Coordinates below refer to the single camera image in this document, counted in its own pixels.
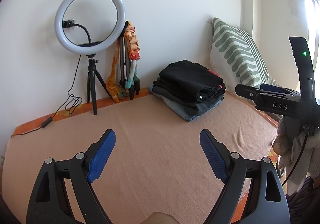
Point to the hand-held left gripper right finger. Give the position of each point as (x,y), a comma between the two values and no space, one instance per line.
(212,156)

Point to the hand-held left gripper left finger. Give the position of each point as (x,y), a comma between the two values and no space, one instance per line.
(102,156)

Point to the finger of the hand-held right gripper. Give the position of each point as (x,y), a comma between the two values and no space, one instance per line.
(272,87)
(246,92)

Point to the black pants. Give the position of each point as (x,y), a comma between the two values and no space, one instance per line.
(187,76)

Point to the person's right hand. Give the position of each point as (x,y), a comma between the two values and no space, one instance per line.
(312,154)

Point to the folded black garment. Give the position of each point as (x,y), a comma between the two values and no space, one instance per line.
(217,94)

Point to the green striped white pillow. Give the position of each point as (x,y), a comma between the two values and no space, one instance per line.
(235,54)

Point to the folded grey garment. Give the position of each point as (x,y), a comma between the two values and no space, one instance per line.
(200,108)

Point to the pink blanket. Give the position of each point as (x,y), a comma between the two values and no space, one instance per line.
(155,139)

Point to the orange patterned scarf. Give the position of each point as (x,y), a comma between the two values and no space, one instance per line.
(115,86)

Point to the orange floral bed sheet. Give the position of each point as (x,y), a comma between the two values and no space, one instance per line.
(32,124)

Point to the person's bare knee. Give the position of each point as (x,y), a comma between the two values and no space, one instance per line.
(160,218)

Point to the person's striped clothing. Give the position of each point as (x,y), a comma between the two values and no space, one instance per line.
(305,204)

